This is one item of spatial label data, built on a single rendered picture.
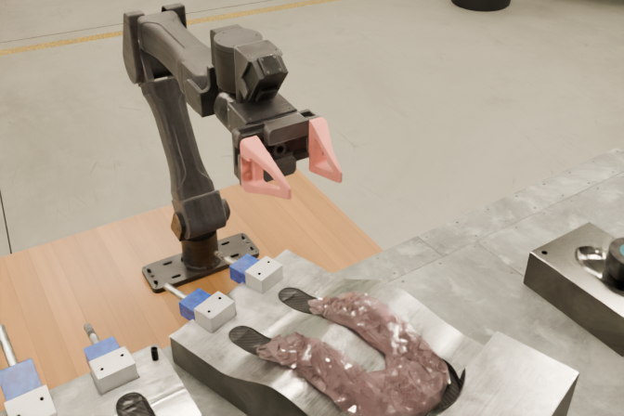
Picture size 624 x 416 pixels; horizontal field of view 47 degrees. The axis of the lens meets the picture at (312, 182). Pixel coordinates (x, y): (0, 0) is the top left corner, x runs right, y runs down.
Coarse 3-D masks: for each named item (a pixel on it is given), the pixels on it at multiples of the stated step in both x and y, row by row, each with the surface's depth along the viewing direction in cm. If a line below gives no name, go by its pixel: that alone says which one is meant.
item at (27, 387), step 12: (0, 324) 90; (0, 336) 89; (12, 348) 89; (12, 360) 89; (24, 360) 88; (0, 372) 87; (12, 372) 87; (24, 372) 88; (36, 372) 88; (0, 384) 86; (12, 384) 87; (24, 384) 87; (36, 384) 88; (12, 396) 86; (24, 396) 85; (36, 396) 86; (48, 396) 86; (12, 408) 85; (24, 408) 85; (36, 408) 85; (48, 408) 86
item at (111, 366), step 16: (96, 336) 99; (112, 336) 98; (96, 352) 95; (112, 352) 94; (128, 352) 94; (96, 368) 91; (112, 368) 91; (128, 368) 92; (96, 384) 93; (112, 384) 92
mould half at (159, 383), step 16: (144, 352) 97; (160, 352) 97; (144, 368) 95; (160, 368) 95; (64, 384) 93; (80, 384) 93; (128, 384) 93; (144, 384) 93; (160, 384) 93; (176, 384) 93; (64, 400) 90; (80, 400) 90; (96, 400) 90; (112, 400) 90; (160, 400) 91; (176, 400) 91; (192, 400) 91
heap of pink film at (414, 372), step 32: (352, 320) 100; (384, 320) 100; (256, 352) 101; (288, 352) 95; (320, 352) 92; (384, 352) 97; (416, 352) 95; (320, 384) 91; (352, 384) 91; (384, 384) 92; (416, 384) 92
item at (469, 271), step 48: (528, 192) 145; (576, 192) 145; (432, 240) 132; (480, 240) 132; (528, 240) 132; (432, 288) 121; (480, 288) 121; (528, 288) 121; (480, 336) 112; (528, 336) 112; (576, 336) 112; (192, 384) 104; (576, 384) 104
